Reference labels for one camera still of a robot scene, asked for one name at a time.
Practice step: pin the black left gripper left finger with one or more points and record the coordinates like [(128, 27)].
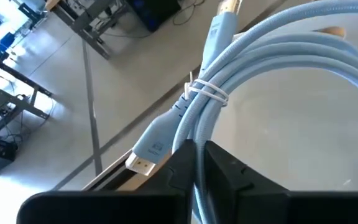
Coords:
[(172, 186)]

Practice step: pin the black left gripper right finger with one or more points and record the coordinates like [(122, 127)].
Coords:
[(228, 193)]

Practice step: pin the white twist tie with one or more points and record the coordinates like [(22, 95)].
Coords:
[(186, 91)]

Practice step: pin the black computer tower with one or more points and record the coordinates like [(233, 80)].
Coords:
[(154, 12)]

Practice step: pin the grey metal table frame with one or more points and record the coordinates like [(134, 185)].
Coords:
[(95, 42)]

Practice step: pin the dark metal workbench frame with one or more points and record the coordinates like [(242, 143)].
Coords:
[(17, 101)]

